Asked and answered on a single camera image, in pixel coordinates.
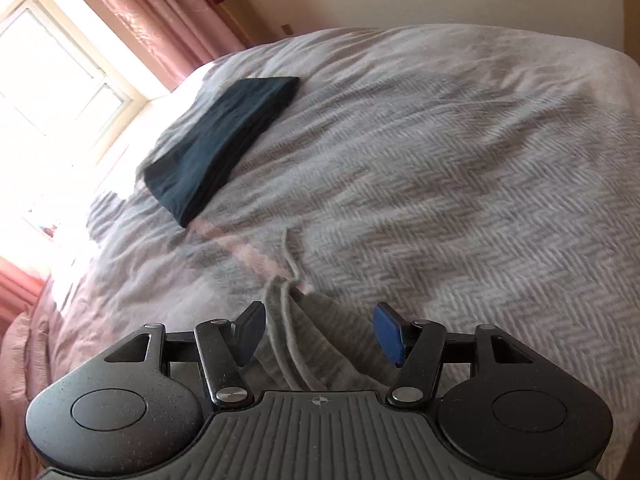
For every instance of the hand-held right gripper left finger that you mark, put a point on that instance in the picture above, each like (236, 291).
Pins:
(249, 332)

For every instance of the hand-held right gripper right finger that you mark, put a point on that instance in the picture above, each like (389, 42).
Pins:
(389, 334)

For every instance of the grey sweatpants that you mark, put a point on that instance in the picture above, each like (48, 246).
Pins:
(320, 340)

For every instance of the grey herringbone blanket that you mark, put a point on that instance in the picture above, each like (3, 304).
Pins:
(425, 175)

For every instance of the dark folded garment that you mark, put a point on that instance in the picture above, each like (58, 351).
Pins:
(220, 145)

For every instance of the pink bedspread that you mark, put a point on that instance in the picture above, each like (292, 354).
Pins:
(30, 360)

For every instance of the white framed window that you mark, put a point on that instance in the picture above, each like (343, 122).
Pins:
(55, 80)

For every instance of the pink curtain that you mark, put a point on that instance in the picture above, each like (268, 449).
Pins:
(165, 25)

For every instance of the wall outlet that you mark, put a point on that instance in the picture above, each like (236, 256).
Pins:
(286, 28)

